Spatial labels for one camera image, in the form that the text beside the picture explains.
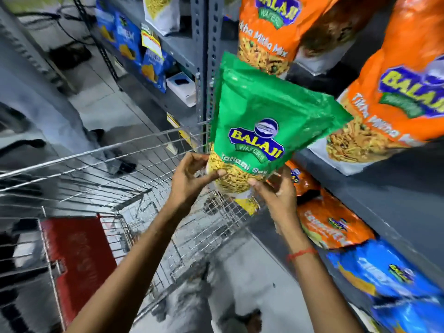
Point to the grey metal shelf rack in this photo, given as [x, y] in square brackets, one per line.
[388, 194]
[180, 48]

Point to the blue chips packet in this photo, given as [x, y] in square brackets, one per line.
[412, 317]
[381, 270]

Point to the person's right hand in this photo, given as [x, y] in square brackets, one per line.
[282, 204]

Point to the large orange snack packet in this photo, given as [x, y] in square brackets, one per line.
[270, 27]
[399, 100]

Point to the person's right forearm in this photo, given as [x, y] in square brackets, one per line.
[315, 284]

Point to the person's left thumb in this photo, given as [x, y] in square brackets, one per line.
[210, 178]

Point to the small blue snack packet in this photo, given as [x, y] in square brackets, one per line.
[127, 39]
[154, 71]
[105, 22]

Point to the person's right thumb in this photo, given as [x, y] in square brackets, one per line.
[260, 189]

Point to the brown snack packet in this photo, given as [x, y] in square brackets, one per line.
[333, 34]

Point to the black floor device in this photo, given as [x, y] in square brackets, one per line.
[69, 55]

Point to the green snack packet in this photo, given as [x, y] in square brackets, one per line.
[263, 114]

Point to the white box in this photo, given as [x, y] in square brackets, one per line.
[182, 88]

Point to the red cart seat flap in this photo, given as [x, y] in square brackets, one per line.
[78, 260]

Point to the yellow shelf label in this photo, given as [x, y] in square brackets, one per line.
[180, 130]

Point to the yellow snack packet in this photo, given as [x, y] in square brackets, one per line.
[248, 205]

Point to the orange chips packet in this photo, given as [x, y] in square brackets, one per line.
[333, 221]

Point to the small orange snack packet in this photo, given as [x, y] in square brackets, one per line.
[303, 180]

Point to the person's left hand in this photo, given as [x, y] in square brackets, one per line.
[184, 183]

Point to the white snack packet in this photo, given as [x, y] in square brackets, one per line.
[163, 12]

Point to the yellow price tag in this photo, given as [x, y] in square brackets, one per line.
[151, 41]

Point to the person's left forearm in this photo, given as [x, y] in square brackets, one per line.
[135, 273]

